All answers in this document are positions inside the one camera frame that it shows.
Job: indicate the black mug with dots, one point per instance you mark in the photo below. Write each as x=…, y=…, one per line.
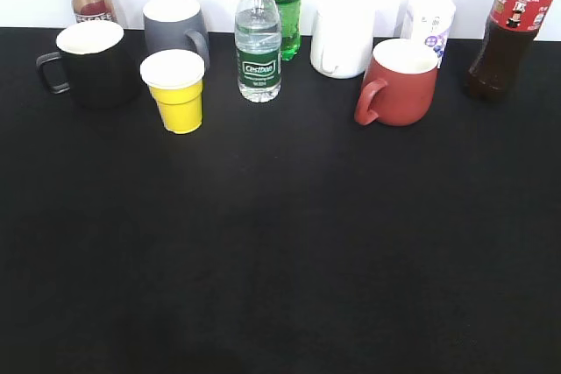
x=100, y=72

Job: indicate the cola bottle red label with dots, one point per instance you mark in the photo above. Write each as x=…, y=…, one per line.
x=511, y=27

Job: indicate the yellow paper cup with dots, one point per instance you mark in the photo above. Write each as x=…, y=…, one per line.
x=174, y=79

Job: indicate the white mug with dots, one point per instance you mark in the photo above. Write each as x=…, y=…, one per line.
x=342, y=38

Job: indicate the red mug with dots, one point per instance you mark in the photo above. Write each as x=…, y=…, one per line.
x=398, y=85

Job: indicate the clear water bottle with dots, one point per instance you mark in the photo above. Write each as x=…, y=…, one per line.
x=258, y=39

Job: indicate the grey mug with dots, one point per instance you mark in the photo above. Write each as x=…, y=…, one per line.
x=176, y=24

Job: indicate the white yogurt carton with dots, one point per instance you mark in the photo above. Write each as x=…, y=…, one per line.
x=429, y=22

